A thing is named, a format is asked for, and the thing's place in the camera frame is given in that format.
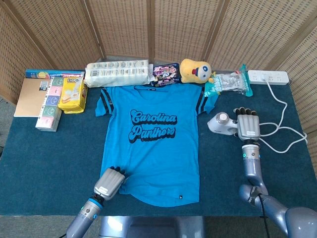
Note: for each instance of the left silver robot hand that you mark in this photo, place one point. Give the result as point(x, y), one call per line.
point(109, 182)

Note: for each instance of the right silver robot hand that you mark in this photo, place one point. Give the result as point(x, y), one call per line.
point(248, 125)

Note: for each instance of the white handheld steamer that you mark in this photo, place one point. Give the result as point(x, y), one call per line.
point(220, 124)

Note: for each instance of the blue Carolina Panthers t-shirt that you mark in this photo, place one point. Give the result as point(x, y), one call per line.
point(151, 153)

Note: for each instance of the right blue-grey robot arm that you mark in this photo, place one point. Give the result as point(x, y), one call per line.
point(251, 163)

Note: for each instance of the clear packet with teal ends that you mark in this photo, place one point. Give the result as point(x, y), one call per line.
point(232, 81)

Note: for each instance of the white power strip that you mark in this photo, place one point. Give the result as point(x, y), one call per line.
point(268, 77)

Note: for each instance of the small teal snack packet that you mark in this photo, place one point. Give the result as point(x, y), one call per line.
point(211, 88)

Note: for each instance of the blue-grey robot torso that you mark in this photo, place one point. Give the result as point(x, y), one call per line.
point(151, 226)

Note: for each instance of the dark teal table cloth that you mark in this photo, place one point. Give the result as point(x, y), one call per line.
point(49, 158)

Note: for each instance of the yellow plush toy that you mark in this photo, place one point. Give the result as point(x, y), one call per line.
point(194, 70)

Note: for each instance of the pastel squares tissue box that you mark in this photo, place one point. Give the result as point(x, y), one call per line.
point(50, 109)

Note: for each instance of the yellow Lipo snack bag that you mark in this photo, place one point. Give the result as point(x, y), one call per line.
point(71, 95)

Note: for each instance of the dark purple snack packet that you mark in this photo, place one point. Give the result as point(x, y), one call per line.
point(166, 74)

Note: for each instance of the white tissue multipack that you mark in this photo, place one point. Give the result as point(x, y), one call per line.
point(116, 73)

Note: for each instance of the brown kraft notebook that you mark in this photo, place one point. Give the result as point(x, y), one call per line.
point(27, 99)

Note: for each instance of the flat blue box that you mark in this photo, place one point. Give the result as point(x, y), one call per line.
point(49, 73)

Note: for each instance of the wicker folding screen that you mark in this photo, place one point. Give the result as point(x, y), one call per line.
point(123, 27)

